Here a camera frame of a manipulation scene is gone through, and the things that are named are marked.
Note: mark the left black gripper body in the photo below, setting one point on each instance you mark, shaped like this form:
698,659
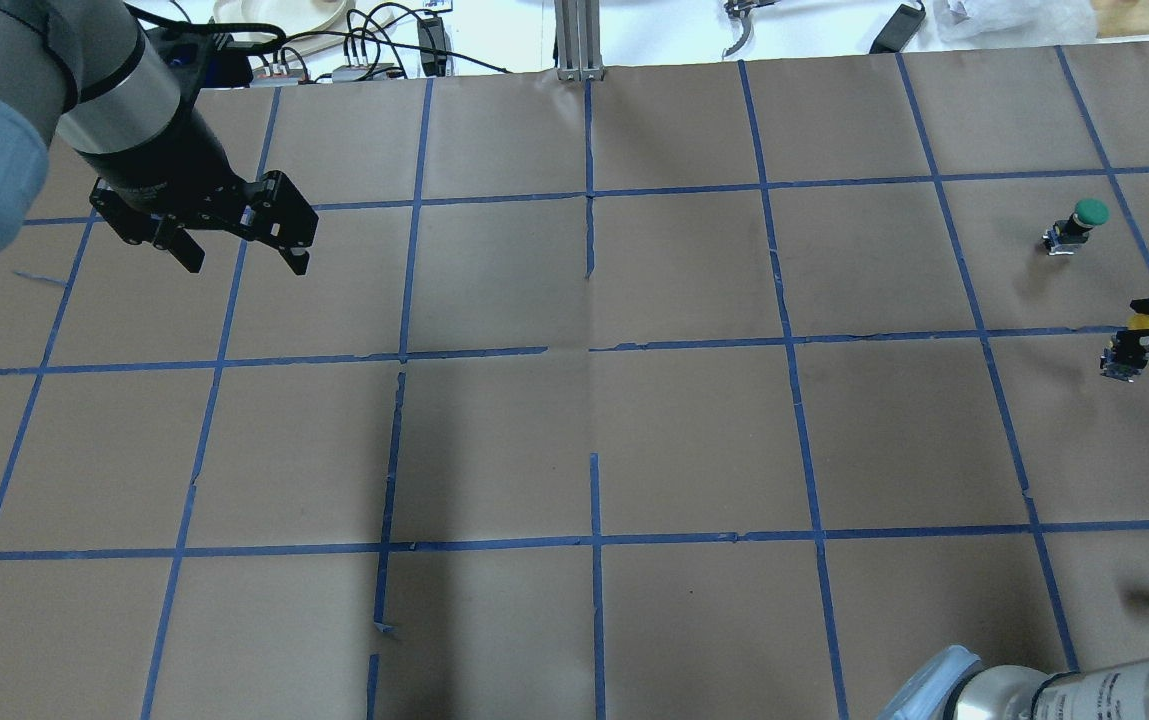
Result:
167,160

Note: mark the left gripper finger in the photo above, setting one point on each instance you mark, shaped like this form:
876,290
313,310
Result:
281,218
173,238

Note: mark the yellow push button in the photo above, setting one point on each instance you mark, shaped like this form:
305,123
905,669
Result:
1126,354

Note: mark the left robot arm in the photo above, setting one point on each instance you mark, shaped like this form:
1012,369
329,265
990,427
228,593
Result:
119,86

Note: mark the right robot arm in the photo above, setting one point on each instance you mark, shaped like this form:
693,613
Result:
954,684

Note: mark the green push button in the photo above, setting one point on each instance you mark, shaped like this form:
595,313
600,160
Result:
1067,236

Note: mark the white plate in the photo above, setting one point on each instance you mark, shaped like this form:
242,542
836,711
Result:
293,17

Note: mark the wooden cutting board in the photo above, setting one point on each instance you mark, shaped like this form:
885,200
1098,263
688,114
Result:
1121,19

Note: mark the clear plastic bag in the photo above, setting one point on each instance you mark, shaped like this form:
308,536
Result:
1014,23

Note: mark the black power adapter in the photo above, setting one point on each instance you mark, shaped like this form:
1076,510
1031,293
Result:
900,29

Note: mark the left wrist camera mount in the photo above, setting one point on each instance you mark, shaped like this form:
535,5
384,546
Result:
200,61

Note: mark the aluminium frame post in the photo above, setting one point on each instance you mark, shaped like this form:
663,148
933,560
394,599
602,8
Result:
578,54

